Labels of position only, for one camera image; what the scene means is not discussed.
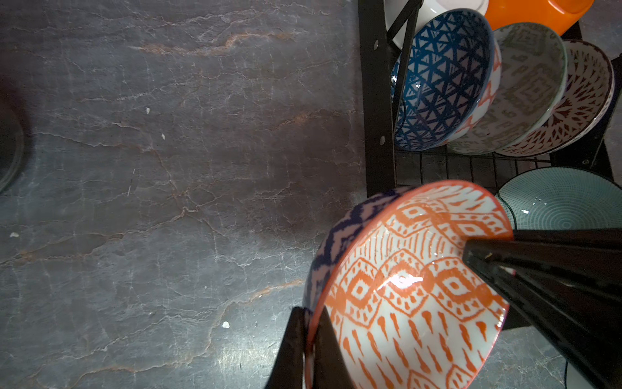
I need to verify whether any orange plastic bowl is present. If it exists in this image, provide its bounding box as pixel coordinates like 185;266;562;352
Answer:
485;0;594;36

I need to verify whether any patterned bowl stack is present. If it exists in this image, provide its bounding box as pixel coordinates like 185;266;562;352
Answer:
302;180;513;388

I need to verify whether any white ceramic bowl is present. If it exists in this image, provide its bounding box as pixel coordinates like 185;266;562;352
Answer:
384;0;489;32

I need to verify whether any black wire dish rack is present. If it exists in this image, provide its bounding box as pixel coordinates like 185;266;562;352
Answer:
356;0;622;332

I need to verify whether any blue triangle pattern bowl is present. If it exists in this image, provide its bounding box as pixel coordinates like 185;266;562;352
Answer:
395;8;495;152

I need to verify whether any red white sunburst bowl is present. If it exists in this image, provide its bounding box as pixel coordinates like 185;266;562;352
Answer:
498;40;616;157

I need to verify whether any mint concentric line bowl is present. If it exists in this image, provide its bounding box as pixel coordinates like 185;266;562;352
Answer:
497;167;621;230

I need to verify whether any yellow-green pen cup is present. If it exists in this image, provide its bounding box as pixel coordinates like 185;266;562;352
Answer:
0;101;24;191

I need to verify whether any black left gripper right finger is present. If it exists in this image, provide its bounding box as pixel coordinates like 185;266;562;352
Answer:
313;321;354;389

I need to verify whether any green geometric pattern bowl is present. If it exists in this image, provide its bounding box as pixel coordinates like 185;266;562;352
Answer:
447;22;568;156

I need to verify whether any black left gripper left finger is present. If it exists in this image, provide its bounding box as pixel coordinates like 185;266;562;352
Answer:
265;307;306;389

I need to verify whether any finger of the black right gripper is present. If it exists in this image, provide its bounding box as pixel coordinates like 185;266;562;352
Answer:
463;239;621;388
512;228;621;250

